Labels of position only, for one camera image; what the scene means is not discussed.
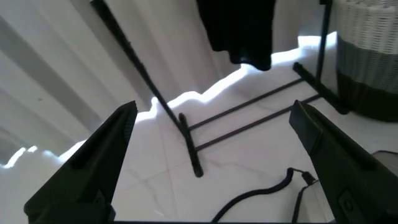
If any black cable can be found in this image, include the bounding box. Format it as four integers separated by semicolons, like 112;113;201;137
211;167;320;223

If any white laundry basket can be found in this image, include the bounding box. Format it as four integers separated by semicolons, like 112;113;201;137
333;0;398;123

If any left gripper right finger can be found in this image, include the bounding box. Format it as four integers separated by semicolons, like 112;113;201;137
289;99;398;224

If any black t-shirt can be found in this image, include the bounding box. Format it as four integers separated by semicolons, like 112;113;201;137
195;0;277;72

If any black clothes rack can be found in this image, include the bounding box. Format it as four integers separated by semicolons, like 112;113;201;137
90;0;351;179

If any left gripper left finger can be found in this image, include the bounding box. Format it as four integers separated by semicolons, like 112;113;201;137
24;100;139;223

